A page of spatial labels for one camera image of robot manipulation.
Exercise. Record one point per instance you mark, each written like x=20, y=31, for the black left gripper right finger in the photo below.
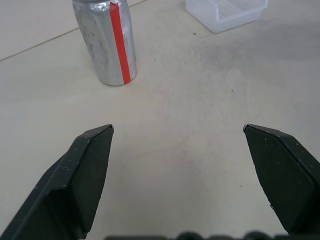
x=282, y=175

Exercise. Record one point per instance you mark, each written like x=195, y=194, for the silver soda can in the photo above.
x=105, y=45

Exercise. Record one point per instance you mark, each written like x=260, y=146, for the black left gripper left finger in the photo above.
x=72, y=180

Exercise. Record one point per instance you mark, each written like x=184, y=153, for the clear plastic container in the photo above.
x=225, y=15

